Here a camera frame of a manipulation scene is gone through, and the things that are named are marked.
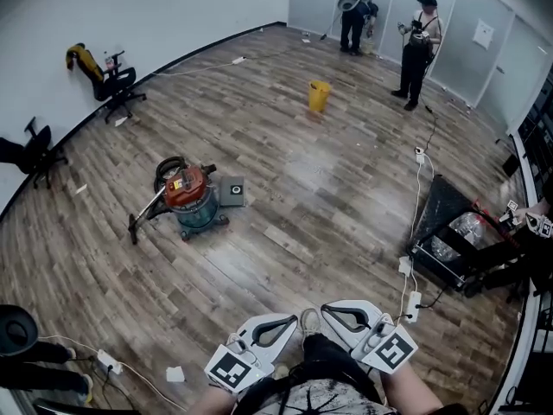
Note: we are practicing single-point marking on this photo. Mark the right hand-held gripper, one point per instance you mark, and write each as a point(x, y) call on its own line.
point(393, 348)

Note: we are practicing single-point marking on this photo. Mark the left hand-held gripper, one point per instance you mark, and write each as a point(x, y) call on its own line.
point(229, 368)

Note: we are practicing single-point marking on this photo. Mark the grey dust bag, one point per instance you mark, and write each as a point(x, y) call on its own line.
point(226, 193)

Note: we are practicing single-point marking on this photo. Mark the person's left forearm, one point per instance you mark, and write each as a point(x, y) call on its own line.
point(211, 402)

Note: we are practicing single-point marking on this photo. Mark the person's right forearm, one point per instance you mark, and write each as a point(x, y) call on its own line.
point(410, 391)

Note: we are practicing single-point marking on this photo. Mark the clear plastic bag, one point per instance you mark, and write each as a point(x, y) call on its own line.
point(468, 229)

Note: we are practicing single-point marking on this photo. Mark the person's black shorts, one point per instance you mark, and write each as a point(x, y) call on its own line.
point(322, 350)

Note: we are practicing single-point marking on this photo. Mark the white power strip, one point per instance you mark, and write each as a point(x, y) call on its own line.
point(239, 60)
point(108, 360)
point(420, 156)
point(414, 307)

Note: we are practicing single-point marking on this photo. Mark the white plug adapter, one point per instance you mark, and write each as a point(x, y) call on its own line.
point(405, 265)

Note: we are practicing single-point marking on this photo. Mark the black and white patterned t-shirt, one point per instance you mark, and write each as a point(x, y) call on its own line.
point(319, 400)

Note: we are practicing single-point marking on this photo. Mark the black mesh trolley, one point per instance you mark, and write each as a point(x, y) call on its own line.
point(445, 206)

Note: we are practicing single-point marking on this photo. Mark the red canister vacuum cleaner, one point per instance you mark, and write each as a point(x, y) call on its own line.
point(186, 186)

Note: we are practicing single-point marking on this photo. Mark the yellow bucket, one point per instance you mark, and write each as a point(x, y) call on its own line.
point(319, 100)

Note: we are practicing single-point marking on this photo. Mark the black oval seat pad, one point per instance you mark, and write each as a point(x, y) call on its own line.
point(30, 331)

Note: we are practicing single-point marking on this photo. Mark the black shelf rack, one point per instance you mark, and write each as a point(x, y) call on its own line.
point(540, 136)

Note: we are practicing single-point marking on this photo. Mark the small pale bucket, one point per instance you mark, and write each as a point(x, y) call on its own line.
point(367, 46)

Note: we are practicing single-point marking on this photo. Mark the black office chair with headrest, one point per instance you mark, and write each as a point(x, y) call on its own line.
point(39, 143)

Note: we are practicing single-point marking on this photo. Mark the white paper notice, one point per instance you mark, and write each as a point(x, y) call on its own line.
point(483, 34)

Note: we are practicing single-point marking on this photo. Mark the plastic bottle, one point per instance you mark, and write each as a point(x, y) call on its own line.
point(109, 63)

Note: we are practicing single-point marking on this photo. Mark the yellow jacket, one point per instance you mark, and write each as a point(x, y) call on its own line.
point(86, 61)

